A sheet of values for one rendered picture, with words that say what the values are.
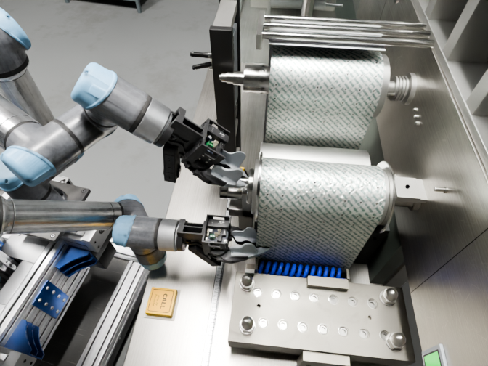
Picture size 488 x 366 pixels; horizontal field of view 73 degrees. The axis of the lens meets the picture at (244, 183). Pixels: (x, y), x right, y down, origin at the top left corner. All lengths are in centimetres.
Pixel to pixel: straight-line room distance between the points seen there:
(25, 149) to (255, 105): 97
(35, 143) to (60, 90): 272
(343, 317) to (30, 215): 72
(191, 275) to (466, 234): 68
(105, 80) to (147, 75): 268
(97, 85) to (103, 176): 193
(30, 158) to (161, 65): 278
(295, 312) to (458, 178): 44
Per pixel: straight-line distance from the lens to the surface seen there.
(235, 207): 81
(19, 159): 65
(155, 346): 96
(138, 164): 249
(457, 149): 66
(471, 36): 75
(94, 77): 60
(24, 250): 143
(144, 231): 79
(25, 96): 108
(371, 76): 77
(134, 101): 60
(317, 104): 77
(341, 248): 79
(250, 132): 131
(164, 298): 96
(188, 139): 62
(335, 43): 77
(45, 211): 86
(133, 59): 351
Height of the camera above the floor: 181
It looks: 53 degrees down
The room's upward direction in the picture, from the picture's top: straight up
